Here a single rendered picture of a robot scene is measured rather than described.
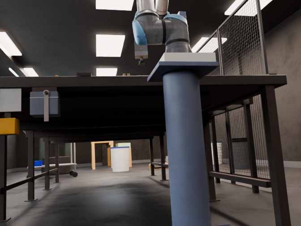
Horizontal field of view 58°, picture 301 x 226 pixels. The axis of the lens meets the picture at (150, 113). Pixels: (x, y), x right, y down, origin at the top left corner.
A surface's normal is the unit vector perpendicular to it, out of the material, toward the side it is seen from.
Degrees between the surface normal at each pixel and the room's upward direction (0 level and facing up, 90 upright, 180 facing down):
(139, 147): 90
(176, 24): 87
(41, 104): 90
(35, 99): 90
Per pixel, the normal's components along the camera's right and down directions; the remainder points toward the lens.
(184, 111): -0.04, -0.14
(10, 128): 0.18, -0.14
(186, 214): -0.35, -0.11
